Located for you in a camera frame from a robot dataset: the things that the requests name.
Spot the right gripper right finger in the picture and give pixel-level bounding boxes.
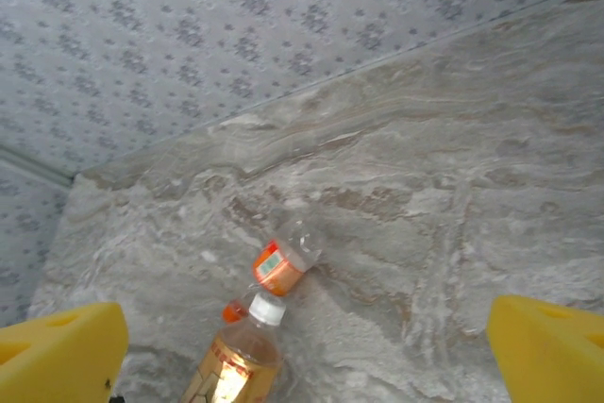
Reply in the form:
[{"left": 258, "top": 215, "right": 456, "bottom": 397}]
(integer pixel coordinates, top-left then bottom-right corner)
[{"left": 485, "top": 294, "right": 604, "bottom": 403}]

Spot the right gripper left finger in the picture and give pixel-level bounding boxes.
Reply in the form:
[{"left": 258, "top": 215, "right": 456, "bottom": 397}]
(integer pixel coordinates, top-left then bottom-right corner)
[{"left": 0, "top": 301, "right": 129, "bottom": 403}]

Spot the gold and red tea bottle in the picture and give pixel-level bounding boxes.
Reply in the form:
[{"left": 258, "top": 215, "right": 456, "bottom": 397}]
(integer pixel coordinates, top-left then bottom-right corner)
[{"left": 178, "top": 292, "right": 287, "bottom": 403}]

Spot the crushed clear bottle orange label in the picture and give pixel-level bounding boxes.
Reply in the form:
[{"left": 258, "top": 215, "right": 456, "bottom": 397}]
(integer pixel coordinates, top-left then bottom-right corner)
[{"left": 221, "top": 217, "right": 325, "bottom": 325}]

